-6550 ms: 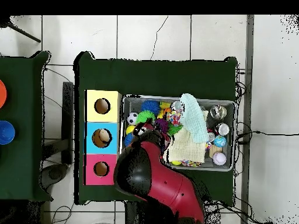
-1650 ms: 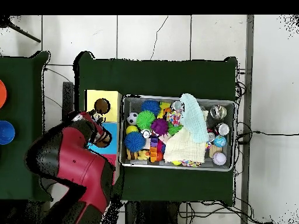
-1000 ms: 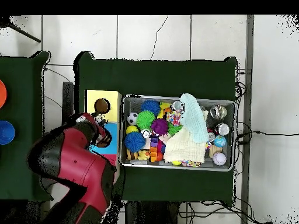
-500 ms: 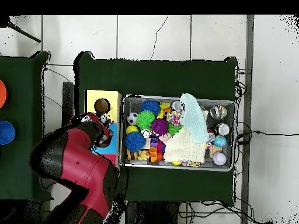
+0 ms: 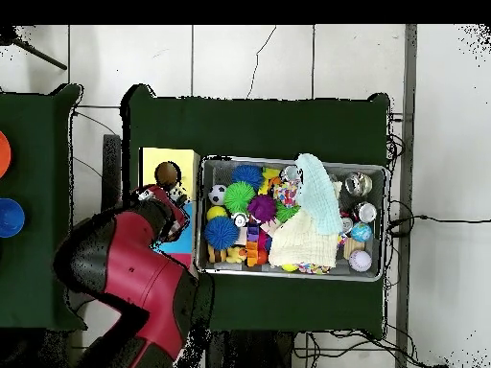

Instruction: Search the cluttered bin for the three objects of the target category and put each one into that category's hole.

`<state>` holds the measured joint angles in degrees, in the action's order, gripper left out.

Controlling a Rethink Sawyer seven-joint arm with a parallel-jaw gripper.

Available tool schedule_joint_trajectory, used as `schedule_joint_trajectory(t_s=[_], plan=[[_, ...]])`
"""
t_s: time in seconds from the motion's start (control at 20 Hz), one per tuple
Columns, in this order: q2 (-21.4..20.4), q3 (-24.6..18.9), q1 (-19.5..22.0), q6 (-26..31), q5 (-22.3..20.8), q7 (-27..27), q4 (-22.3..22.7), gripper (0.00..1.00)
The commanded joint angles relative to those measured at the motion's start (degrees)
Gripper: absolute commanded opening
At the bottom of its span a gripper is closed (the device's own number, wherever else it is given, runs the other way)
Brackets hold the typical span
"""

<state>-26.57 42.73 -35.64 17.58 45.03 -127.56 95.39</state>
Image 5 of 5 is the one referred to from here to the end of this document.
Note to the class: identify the cream knitted cloth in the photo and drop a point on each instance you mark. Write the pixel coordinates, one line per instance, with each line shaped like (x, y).
(303, 245)

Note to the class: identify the mint knitted cloth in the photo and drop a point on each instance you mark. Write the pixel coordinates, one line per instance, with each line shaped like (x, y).
(318, 191)

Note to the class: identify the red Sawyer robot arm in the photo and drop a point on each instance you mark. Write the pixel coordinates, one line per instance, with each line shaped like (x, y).
(134, 276)

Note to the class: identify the wooden box with three holes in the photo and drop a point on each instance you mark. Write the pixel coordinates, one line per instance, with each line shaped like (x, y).
(184, 161)

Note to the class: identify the black and white soccer ball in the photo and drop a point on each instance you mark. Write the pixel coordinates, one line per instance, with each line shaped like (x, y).
(217, 194)

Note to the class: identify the large blue koosh ball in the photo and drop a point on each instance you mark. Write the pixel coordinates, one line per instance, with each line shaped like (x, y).
(221, 233)

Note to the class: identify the black upright panel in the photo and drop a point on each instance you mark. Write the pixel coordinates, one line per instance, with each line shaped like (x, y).
(111, 172)

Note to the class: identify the green koosh ball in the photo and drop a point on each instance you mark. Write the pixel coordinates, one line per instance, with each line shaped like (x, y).
(239, 197)

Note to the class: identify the small blue koosh ball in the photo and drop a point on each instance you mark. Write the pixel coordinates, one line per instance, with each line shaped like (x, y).
(248, 177)

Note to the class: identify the purple spiky toy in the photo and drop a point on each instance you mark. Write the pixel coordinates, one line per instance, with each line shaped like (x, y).
(262, 209)

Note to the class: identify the blue bowl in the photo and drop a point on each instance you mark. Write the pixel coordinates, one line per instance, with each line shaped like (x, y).
(10, 217)

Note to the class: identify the dark green side tablecloth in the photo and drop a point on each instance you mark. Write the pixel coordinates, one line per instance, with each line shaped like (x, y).
(30, 115)

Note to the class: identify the orange bowl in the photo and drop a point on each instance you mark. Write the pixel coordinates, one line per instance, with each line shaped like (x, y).
(4, 153)

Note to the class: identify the crushed black silver can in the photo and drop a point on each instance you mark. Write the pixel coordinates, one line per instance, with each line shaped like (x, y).
(366, 212)

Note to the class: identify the white baseball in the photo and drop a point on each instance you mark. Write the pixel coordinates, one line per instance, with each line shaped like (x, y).
(360, 261)

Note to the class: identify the black tripod leg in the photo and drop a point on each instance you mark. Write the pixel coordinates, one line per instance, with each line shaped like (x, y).
(42, 56)

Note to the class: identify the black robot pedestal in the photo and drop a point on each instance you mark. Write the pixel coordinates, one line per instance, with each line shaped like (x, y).
(249, 352)

